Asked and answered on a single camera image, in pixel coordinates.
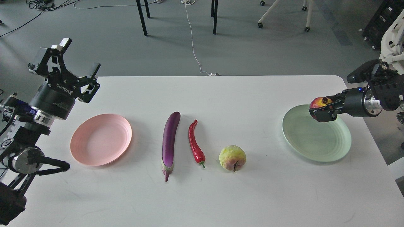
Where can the red pomegranate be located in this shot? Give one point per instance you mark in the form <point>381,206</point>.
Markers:
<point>320,102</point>

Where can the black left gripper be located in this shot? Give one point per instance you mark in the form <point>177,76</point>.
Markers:
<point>56,96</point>

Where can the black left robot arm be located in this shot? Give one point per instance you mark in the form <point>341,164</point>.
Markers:
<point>27,121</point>

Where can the pink plate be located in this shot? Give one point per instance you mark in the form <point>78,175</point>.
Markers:
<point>101,139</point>

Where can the black table legs right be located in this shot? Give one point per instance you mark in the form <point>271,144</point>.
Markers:
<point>214,12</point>

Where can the black equipment case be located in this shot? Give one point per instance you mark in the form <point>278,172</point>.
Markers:
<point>383,18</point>

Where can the red chili pepper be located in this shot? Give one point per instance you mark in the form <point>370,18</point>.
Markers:
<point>198,154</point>

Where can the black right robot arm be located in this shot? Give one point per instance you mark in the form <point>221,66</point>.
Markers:
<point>382,92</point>

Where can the yellow green apple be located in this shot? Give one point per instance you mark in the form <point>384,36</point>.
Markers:
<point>232,158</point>

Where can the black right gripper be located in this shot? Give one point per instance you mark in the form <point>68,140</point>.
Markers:
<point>350,101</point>

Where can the purple eggplant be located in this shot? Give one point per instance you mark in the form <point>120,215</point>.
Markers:
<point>168,146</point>

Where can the black table legs left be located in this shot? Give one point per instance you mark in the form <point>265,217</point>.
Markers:
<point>142,17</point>

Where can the green plate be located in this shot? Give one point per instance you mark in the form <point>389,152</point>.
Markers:
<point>322,142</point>

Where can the black table legs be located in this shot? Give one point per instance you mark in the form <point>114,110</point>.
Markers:
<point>142,17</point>
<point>214,12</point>

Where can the white office chair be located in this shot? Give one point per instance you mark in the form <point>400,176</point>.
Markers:
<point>392,47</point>

